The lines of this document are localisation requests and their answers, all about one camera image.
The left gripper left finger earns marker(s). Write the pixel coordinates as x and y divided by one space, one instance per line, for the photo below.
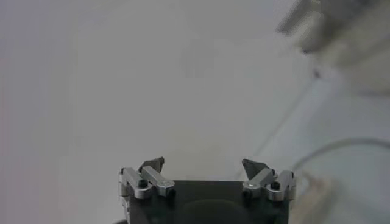
158 182

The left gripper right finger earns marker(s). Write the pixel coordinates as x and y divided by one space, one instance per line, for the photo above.
259 182

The stainless steel steamer basket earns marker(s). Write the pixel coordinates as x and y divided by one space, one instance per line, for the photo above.
335 18

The white main work table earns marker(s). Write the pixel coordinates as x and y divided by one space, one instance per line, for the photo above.
335 121

